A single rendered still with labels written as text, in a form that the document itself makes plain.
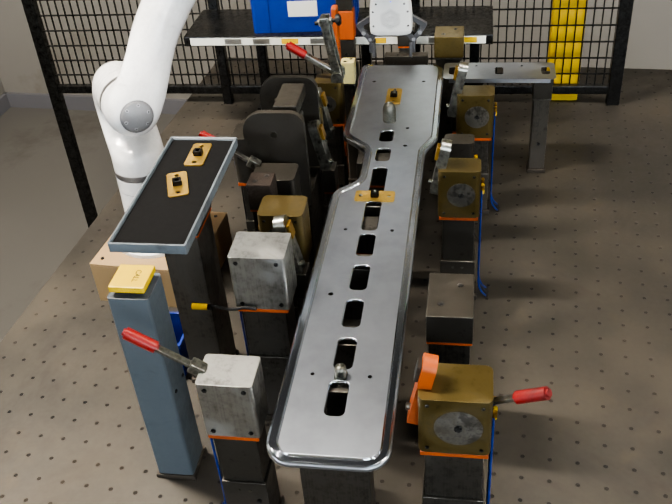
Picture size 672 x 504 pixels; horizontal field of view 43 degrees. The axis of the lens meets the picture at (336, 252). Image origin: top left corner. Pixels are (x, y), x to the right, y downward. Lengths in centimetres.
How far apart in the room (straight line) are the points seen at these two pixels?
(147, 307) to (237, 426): 24
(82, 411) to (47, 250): 186
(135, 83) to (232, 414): 79
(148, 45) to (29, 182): 239
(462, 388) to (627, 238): 104
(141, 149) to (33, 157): 246
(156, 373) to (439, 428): 49
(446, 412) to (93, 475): 76
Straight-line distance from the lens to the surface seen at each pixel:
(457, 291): 149
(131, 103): 183
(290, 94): 181
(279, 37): 253
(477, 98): 209
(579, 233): 222
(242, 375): 132
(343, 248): 165
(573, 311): 198
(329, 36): 213
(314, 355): 142
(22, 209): 398
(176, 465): 166
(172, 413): 155
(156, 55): 186
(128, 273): 140
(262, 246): 149
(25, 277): 354
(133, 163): 194
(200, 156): 168
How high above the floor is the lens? 198
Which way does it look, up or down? 37 degrees down
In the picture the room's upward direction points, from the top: 5 degrees counter-clockwise
